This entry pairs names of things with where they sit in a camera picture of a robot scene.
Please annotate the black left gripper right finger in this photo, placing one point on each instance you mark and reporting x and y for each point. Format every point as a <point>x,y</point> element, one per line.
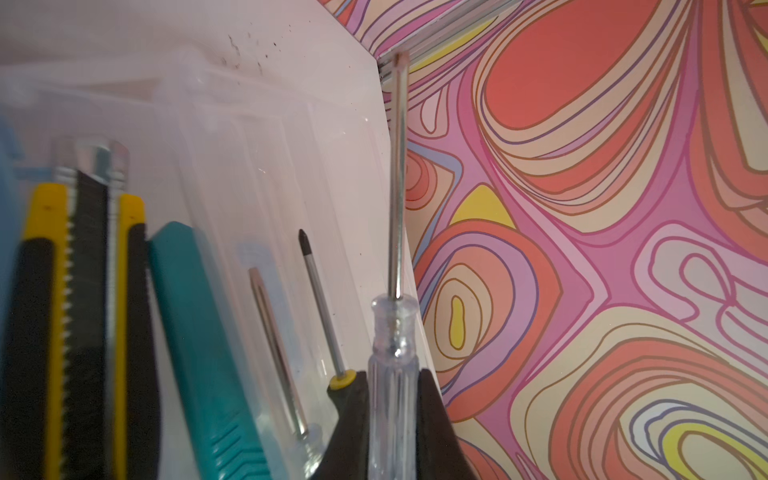
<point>438,453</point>

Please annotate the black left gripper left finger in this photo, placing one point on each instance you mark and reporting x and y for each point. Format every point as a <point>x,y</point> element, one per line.
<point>346,456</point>

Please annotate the thin red precision screwdriver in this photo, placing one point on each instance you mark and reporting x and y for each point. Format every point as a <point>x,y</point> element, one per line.
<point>307,450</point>

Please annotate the yellow black screwdriver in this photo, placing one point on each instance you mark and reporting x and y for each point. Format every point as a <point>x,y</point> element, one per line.
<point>343,378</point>

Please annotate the silver small screwdriver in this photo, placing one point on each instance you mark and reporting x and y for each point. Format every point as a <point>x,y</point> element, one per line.
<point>394,366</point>

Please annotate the teal utility knife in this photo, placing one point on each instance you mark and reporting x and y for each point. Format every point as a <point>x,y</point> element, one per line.
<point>224,437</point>

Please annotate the yellow black utility knife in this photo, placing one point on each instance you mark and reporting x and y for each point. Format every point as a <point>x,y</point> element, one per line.
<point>79,385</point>

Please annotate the light blue plastic tool box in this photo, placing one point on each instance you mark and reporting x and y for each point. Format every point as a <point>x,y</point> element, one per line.
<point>11,213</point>

